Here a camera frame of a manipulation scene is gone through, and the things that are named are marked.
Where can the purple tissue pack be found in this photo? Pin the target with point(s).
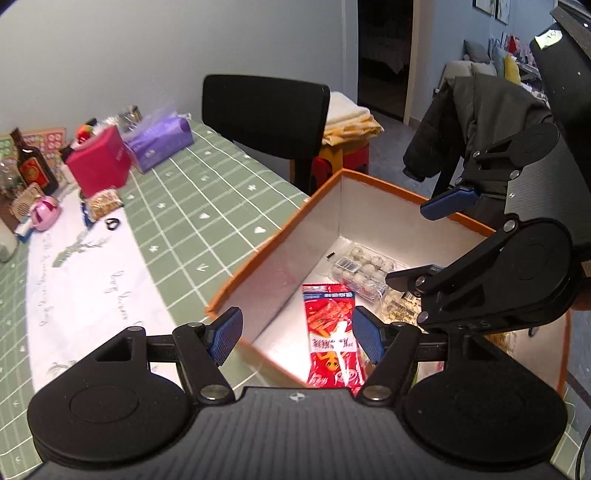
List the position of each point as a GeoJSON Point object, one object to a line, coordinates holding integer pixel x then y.
{"type": "Point", "coordinates": [159, 138]}

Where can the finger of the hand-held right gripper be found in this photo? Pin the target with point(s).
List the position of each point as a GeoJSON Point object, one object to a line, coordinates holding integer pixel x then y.
{"type": "Point", "coordinates": [448, 203]}
{"type": "Point", "coordinates": [461, 286]}

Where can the folded yellow blanket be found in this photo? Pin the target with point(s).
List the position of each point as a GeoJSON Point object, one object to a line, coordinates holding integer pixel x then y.
{"type": "Point", "coordinates": [351, 120]}

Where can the yellow cushion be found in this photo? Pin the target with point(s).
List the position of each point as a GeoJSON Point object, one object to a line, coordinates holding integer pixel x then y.
{"type": "Point", "coordinates": [511, 69]}

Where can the brown liquor bottle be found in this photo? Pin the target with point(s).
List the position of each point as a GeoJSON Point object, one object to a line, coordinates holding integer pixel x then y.
{"type": "Point", "coordinates": [34, 168]}

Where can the small nut snack packet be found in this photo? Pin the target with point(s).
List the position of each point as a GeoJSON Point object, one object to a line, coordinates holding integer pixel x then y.
{"type": "Point", "coordinates": [105, 204]}

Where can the clear popcorn packet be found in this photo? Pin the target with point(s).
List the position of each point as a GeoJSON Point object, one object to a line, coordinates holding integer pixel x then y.
{"type": "Point", "coordinates": [401, 307]}

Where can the small black jar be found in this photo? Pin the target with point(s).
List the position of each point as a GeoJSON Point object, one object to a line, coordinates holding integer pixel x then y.
{"type": "Point", "coordinates": [68, 152]}

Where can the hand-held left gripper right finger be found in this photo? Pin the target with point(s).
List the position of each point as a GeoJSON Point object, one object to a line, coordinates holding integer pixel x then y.
{"type": "Point", "coordinates": [369, 334]}

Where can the dark jacket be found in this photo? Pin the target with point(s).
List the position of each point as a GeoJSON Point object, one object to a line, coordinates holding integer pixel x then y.
{"type": "Point", "coordinates": [489, 110]}

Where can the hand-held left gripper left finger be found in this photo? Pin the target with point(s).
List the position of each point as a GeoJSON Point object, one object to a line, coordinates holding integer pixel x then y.
{"type": "Point", "coordinates": [226, 334]}

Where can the black clip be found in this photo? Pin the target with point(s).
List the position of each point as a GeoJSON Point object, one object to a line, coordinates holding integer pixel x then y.
{"type": "Point", "coordinates": [112, 225]}

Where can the black chair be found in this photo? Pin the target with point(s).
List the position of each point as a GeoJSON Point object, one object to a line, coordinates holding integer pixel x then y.
{"type": "Point", "coordinates": [263, 110]}

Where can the orange cardboard box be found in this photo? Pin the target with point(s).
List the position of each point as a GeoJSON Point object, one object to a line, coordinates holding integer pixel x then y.
{"type": "Point", "coordinates": [277, 277]}

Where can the dotted sticker sheets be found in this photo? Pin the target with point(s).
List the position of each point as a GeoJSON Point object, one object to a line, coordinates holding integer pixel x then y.
{"type": "Point", "coordinates": [48, 141]}

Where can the small wooden speaker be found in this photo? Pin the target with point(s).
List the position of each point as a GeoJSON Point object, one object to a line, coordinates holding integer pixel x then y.
{"type": "Point", "coordinates": [25, 201]}

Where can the grey cushion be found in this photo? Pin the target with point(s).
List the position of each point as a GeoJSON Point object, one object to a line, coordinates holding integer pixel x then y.
{"type": "Point", "coordinates": [478, 51]}

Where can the red ornament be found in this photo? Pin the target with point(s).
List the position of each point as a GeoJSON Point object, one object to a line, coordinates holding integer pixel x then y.
{"type": "Point", "coordinates": [85, 132]}

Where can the small lidded glass jar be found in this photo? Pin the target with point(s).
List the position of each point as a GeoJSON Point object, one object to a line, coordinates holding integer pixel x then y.
{"type": "Point", "coordinates": [129, 115]}

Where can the white tumbler bottle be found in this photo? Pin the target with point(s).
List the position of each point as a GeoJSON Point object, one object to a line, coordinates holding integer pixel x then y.
{"type": "Point", "coordinates": [7, 244]}

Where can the red snack packet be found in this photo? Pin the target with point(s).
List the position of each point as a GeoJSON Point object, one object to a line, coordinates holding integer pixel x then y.
{"type": "Point", "coordinates": [330, 332]}

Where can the red stool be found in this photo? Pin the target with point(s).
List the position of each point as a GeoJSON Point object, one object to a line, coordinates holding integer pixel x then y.
{"type": "Point", "coordinates": [344, 164]}

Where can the pink round container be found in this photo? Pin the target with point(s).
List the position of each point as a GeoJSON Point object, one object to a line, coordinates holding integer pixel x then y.
{"type": "Point", "coordinates": [46, 212]}

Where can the clear packet of white candies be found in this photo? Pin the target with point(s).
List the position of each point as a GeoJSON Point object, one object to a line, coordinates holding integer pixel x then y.
{"type": "Point", "coordinates": [364, 267]}

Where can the clear glass jar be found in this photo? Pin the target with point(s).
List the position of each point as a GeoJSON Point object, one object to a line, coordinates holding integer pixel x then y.
{"type": "Point", "coordinates": [9, 177]}

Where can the pink gift box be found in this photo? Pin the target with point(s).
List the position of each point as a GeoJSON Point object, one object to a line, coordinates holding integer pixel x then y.
{"type": "Point", "coordinates": [99, 161]}

